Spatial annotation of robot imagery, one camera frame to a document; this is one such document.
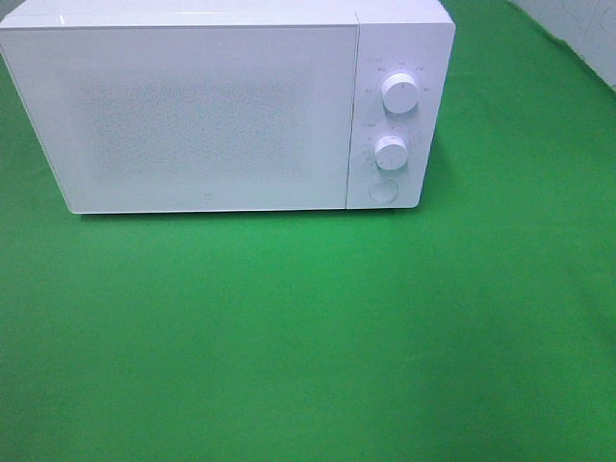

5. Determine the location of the white microwave knob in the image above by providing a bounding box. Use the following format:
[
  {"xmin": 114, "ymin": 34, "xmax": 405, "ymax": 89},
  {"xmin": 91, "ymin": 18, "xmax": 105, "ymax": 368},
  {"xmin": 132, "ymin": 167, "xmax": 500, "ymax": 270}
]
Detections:
[
  {"xmin": 373, "ymin": 135, "xmax": 409, "ymax": 171},
  {"xmin": 379, "ymin": 70, "xmax": 420, "ymax": 115}
]

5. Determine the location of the white microwave door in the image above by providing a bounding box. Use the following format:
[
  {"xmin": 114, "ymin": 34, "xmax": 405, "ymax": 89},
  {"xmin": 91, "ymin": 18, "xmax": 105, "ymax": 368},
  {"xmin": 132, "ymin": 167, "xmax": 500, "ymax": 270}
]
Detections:
[{"xmin": 1, "ymin": 26, "xmax": 357, "ymax": 214}]

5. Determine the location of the round white door button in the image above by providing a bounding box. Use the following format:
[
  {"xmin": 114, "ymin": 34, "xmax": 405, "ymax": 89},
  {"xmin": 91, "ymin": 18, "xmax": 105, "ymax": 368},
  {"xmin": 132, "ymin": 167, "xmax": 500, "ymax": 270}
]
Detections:
[{"xmin": 369, "ymin": 180, "xmax": 398, "ymax": 203}]

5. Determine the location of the green table cloth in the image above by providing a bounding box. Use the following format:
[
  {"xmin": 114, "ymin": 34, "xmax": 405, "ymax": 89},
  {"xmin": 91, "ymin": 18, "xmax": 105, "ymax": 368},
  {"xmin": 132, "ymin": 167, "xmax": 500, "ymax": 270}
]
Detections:
[{"xmin": 1, "ymin": 1, "xmax": 615, "ymax": 461}]

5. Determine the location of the white microwave oven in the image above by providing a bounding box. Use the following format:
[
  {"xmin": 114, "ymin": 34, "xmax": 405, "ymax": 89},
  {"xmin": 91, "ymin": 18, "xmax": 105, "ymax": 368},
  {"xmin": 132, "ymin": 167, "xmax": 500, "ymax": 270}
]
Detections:
[{"xmin": 1, "ymin": 1, "xmax": 455, "ymax": 210}]

